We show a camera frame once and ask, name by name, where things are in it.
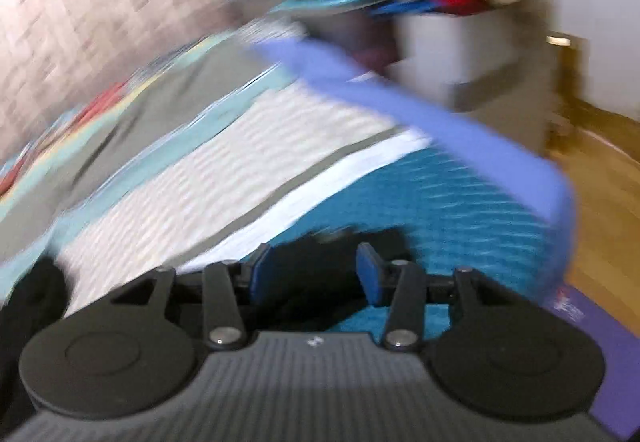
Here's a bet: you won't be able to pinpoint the black pants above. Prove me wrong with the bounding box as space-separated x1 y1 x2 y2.
1 228 410 434

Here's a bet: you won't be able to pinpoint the purple mattress edge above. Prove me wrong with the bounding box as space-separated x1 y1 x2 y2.
252 38 577 300

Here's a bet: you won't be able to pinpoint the patterned blue grey bedsheet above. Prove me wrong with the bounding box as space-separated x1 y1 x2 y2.
1 33 551 310

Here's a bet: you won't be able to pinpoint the red floral blanket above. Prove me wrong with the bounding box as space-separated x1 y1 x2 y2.
1 82 127 196

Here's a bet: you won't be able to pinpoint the leaf print curtain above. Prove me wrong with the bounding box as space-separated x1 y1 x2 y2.
1 0 224 156

